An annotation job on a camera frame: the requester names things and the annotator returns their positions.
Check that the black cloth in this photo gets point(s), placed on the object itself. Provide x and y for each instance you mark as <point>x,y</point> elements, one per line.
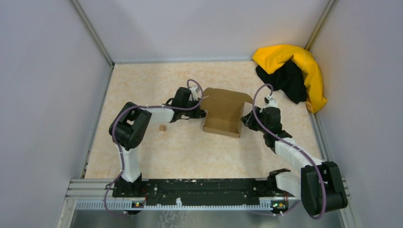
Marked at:
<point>288,78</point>

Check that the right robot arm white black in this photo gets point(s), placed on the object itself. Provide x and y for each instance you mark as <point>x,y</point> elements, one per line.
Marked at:
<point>318,185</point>

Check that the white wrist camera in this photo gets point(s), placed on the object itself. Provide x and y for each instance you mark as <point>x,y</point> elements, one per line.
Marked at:
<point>194,93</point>
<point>270,101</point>

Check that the brown cardboard box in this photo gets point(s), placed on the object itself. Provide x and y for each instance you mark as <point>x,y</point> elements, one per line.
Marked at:
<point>224,110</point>

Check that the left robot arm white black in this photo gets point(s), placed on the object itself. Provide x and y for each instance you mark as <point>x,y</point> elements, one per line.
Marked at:
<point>129,127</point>

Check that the yellow cloth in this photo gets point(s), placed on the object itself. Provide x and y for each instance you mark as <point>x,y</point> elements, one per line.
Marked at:
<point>274,57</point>

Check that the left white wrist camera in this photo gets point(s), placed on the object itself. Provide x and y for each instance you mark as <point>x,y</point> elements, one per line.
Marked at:
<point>194,93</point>

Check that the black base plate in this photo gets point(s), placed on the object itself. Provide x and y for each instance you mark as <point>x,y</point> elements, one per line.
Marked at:
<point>207,192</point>

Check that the aluminium front rail frame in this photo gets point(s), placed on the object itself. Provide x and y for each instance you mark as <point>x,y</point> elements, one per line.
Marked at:
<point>89,203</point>

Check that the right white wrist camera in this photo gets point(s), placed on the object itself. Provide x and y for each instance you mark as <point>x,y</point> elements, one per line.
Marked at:
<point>270,101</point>

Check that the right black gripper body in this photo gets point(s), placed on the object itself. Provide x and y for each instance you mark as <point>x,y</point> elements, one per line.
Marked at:
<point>252,123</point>

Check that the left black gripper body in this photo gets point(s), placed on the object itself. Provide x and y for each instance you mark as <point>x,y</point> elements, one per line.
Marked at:
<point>194,113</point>

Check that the right corner aluminium post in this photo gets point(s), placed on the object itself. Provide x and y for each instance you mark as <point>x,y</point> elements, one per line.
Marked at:
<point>321,23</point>

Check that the small brown cardboard scrap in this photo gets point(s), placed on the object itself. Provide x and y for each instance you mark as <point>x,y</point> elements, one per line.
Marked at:
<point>162,127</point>

